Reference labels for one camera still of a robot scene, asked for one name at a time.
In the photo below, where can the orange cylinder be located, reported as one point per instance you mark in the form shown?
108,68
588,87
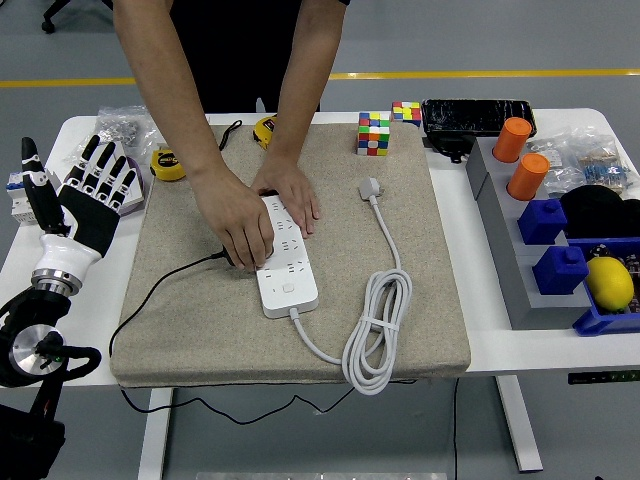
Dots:
527,177
511,140

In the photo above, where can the yellow tape measure black label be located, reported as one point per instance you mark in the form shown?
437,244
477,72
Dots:
165,165

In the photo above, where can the person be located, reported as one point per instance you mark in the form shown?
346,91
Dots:
240,45

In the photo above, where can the person's left hand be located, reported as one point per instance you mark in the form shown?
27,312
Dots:
292,190

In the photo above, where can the grey-brown fabric mat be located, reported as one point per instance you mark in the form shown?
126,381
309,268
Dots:
200,325

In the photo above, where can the glossy black tray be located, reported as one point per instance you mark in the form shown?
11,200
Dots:
470,117

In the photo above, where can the small Rubik's cube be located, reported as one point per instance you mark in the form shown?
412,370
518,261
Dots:
406,114

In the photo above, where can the black table control panel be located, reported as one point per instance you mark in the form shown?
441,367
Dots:
600,377

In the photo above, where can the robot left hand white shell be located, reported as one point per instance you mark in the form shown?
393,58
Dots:
87,220

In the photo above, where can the black round cloth object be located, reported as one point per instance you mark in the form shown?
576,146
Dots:
595,210

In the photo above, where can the person's right hand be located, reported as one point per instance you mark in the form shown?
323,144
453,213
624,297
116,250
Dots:
240,220

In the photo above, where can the white power strip board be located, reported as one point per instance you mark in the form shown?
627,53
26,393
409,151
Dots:
290,295

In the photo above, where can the black power adapter plug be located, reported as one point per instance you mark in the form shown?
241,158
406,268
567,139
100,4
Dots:
227,256

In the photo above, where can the white blue circuit breaker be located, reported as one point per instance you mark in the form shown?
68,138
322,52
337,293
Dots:
15,200

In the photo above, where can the person's left forearm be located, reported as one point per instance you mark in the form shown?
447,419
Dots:
305,85

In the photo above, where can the person's right forearm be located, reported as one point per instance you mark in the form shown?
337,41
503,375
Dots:
160,75

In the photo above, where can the clear bag of small parts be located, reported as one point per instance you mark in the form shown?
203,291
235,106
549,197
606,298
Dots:
560,175

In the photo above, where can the blue block with knob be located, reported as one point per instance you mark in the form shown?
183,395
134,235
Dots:
542,222
560,272

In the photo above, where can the purple bowl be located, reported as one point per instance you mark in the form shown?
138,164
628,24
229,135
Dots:
140,190

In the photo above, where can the black office chair base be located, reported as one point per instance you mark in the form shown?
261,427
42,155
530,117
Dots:
50,22

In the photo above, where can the large Rubik's cube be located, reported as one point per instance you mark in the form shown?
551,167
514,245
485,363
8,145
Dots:
373,133

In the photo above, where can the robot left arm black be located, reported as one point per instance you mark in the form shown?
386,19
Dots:
30,305

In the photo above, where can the small black clip device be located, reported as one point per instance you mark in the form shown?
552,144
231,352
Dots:
450,145

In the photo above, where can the clear bag of metal parts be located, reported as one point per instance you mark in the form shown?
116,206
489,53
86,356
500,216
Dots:
120,127

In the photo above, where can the grey stepped block holder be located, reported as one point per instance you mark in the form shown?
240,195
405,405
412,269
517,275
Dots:
505,240

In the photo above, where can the yellow lemon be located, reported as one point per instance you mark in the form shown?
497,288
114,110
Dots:
609,284

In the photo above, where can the blue plastic bin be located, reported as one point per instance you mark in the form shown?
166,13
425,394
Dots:
600,325

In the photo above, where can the clear bag of resistors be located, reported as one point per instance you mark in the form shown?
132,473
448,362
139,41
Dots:
607,170

